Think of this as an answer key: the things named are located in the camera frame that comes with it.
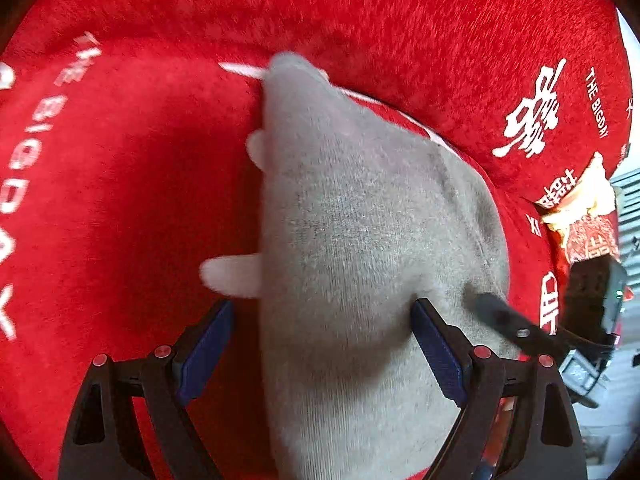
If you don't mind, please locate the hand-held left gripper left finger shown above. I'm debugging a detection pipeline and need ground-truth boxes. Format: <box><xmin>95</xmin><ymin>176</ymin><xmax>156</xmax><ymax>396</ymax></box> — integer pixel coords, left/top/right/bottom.
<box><xmin>58</xmin><ymin>301</ymin><xmax>235</xmax><ymax>480</ymax></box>

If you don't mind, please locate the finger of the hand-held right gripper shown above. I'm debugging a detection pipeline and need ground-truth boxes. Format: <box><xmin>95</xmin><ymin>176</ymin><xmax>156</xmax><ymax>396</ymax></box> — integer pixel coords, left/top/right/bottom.
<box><xmin>472</xmin><ymin>292</ymin><xmax>567</xmax><ymax>360</ymax></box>

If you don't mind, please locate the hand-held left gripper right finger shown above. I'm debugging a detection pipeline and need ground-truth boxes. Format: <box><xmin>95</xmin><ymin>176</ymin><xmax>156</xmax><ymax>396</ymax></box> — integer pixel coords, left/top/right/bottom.
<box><xmin>411</xmin><ymin>298</ymin><xmax>588</xmax><ymax>480</ymax></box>

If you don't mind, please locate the grey knit sweater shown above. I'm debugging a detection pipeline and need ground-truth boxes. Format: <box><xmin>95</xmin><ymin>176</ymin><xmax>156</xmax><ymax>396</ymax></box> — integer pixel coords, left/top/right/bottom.
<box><xmin>200</xmin><ymin>51</ymin><xmax>521</xmax><ymax>480</ymax></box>

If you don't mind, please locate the beige and red bag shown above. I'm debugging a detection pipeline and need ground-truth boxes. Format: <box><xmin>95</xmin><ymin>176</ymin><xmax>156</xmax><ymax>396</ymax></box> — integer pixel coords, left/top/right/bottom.
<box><xmin>536</xmin><ymin>152</ymin><xmax>622</xmax><ymax>267</ymax></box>

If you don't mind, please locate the red printed blanket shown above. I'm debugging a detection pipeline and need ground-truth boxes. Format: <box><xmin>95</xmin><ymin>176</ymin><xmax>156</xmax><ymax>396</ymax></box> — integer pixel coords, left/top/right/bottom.
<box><xmin>0</xmin><ymin>0</ymin><xmax>635</xmax><ymax>480</ymax></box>

